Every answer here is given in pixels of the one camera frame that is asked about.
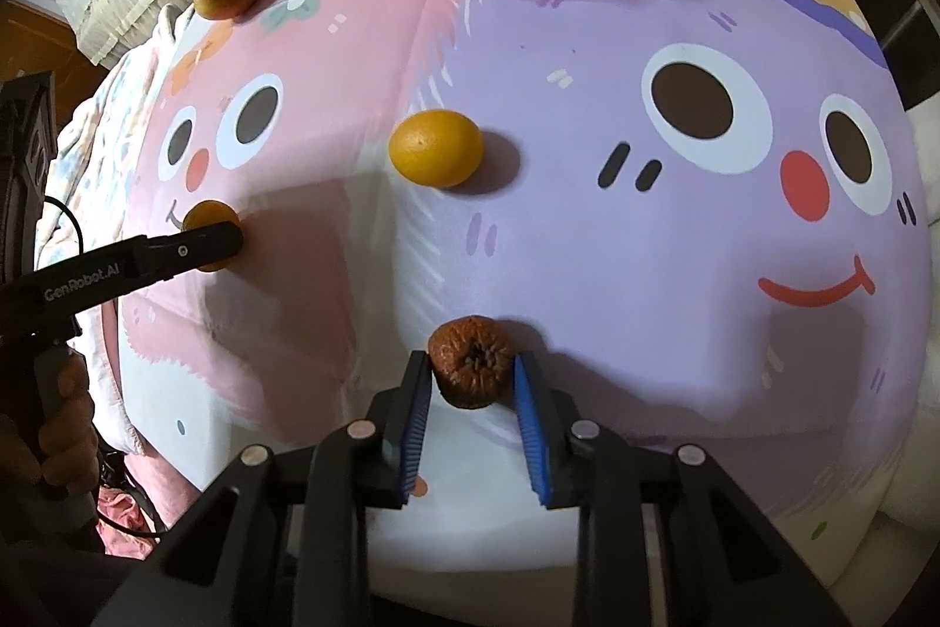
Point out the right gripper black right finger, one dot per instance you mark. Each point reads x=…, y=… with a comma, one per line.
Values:
x=663, y=537

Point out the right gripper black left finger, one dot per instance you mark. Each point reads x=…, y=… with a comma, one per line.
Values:
x=281, y=539

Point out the small wrinkled brown fruit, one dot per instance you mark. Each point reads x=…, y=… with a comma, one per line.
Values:
x=473, y=361

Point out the person's left hand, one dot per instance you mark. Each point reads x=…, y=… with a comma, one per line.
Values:
x=68, y=440

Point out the small yellow-orange citrus near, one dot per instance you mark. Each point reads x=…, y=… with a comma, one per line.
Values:
x=219, y=231

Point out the small yellow-orange citrus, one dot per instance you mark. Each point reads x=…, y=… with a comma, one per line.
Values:
x=219, y=231
x=436, y=148

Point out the small yellow-orange citrus far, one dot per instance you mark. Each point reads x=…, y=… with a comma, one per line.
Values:
x=436, y=148

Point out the cartoon printed table cloth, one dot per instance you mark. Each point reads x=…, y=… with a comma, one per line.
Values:
x=703, y=216

